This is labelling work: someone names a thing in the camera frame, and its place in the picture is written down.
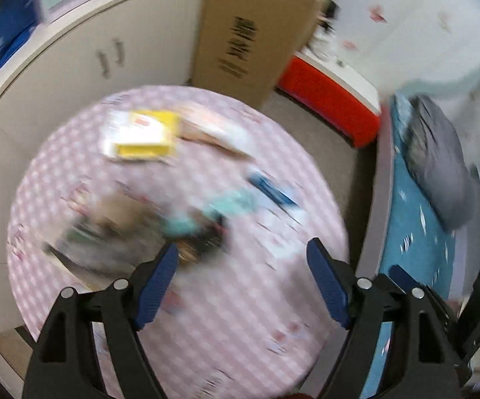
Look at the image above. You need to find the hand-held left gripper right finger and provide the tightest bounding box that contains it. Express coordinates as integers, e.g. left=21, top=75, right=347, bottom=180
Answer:
left=306, top=238, right=461, bottom=399

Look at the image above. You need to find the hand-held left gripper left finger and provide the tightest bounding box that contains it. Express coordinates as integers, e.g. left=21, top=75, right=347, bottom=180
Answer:
left=21, top=242, right=179, bottom=399

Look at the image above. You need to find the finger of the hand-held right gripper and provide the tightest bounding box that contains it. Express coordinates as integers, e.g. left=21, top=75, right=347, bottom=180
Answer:
left=389, top=264, right=459, bottom=341

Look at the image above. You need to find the yellow box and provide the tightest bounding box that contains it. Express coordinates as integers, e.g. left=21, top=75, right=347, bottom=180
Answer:
left=102, top=109, right=179, bottom=164

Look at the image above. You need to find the teal printed bed sheet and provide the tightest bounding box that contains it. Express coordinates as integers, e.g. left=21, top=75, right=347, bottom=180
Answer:
left=360, top=93, right=457, bottom=399

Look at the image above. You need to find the dark packet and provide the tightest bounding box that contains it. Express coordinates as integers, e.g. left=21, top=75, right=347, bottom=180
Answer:
left=173, top=212, right=229, bottom=260

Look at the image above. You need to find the pink checkered tablecloth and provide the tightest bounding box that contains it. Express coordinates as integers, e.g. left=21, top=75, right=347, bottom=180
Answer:
left=6, top=85, right=351, bottom=399

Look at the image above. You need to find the teal packet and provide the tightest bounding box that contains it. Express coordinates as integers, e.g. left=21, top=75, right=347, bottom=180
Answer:
left=163, top=189, right=262, bottom=238

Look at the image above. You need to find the blue packet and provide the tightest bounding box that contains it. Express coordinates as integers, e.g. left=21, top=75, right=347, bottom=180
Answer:
left=246, top=170, right=301, bottom=213

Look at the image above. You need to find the grey pillow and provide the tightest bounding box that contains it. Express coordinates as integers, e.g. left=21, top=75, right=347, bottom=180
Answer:
left=406, top=95, right=478, bottom=231

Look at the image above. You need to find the flat cardboard piece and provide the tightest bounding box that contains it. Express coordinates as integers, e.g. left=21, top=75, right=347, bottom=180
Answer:
left=0, top=326, right=38, bottom=388

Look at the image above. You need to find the brown and white packet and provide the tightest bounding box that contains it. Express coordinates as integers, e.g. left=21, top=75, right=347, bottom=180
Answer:
left=177, top=106, right=254, bottom=159

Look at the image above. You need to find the red storage box white lid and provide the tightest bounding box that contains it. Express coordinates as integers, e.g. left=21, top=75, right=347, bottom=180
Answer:
left=276, top=48, right=381, bottom=148

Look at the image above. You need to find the mint green headboard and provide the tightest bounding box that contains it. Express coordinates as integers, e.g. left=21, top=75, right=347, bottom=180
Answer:
left=394, top=48, right=480, bottom=102

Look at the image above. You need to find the white cabinet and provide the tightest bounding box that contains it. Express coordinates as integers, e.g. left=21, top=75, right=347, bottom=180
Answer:
left=0, top=0, right=218, bottom=387

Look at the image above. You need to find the white plush toy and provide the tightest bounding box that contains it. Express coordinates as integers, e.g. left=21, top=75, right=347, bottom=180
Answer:
left=306, top=4, right=342, bottom=61

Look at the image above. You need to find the large brown cardboard box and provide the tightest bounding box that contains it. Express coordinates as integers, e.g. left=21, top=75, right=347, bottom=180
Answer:
left=191, top=0, right=330, bottom=111

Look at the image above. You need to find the white bed frame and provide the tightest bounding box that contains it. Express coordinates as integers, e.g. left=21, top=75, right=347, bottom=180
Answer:
left=354, top=102, right=396, bottom=277

